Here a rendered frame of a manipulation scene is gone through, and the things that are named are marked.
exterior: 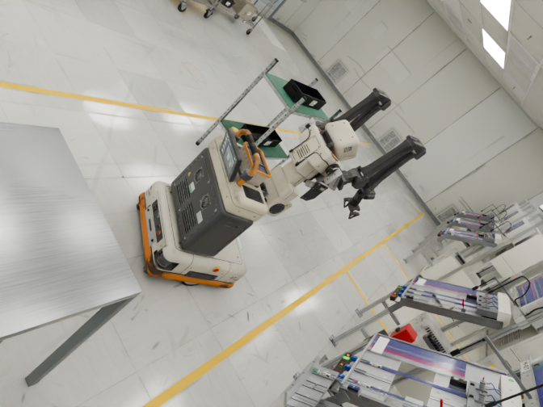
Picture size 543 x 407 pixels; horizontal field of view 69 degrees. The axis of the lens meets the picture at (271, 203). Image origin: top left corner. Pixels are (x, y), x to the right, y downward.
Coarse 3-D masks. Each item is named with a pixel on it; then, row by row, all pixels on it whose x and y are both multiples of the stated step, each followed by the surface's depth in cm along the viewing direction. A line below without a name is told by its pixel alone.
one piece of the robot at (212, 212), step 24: (216, 144) 237; (192, 168) 247; (216, 168) 230; (192, 192) 239; (216, 192) 224; (240, 192) 213; (192, 216) 232; (216, 216) 218; (240, 216) 223; (192, 240) 227; (216, 240) 232
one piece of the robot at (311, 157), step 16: (304, 144) 235; (320, 144) 228; (304, 160) 231; (320, 160) 224; (336, 160) 228; (272, 176) 252; (288, 176) 242; (304, 176) 240; (272, 192) 248; (288, 192) 243; (272, 208) 251
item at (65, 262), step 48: (0, 144) 125; (48, 144) 140; (0, 192) 116; (48, 192) 127; (0, 240) 107; (48, 240) 118; (96, 240) 130; (0, 288) 100; (48, 288) 109; (96, 288) 119; (0, 336) 94
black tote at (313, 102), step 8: (288, 88) 345; (296, 88) 342; (304, 88) 373; (312, 88) 383; (296, 96) 342; (312, 96) 395; (320, 96) 391; (304, 104) 362; (312, 104) 372; (320, 104) 384
